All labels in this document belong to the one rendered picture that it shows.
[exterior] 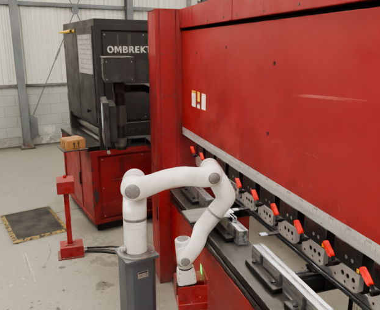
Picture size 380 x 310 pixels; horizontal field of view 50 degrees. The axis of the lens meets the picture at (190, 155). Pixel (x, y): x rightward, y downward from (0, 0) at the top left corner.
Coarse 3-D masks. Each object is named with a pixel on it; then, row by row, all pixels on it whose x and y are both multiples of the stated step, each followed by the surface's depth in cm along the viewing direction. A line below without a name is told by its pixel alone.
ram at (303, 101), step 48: (192, 48) 290; (240, 48) 217; (288, 48) 173; (336, 48) 144; (240, 96) 221; (288, 96) 176; (336, 96) 146; (240, 144) 226; (288, 144) 179; (336, 144) 148; (336, 192) 150
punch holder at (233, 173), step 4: (232, 168) 239; (232, 172) 239; (236, 172) 234; (240, 172) 231; (232, 176) 240; (236, 176) 235; (240, 176) 232; (232, 180) 240; (240, 180) 232; (232, 184) 240; (236, 184) 236; (236, 188) 235; (236, 192) 236; (236, 196) 236; (240, 196) 236
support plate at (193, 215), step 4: (204, 208) 267; (184, 212) 260; (188, 212) 260; (192, 212) 260; (196, 212) 260; (200, 212) 260; (188, 216) 255; (192, 216) 255; (196, 216) 255; (200, 216) 255; (224, 216) 255; (228, 216) 255; (188, 220) 250; (192, 220) 248; (196, 220) 248
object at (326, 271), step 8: (240, 200) 298; (256, 216) 277; (264, 224) 265; (288, 240) 238; (296, 248) 232; (304, 256) 224; (312, 264) 217; (320, 272) 210; (328, 272) 204; (336, 280) 198; (344, 288) 194; (352, 296) 188; (360, 296) 183; (368, 296) 178; (360, 304) 183; (368, 304) 178
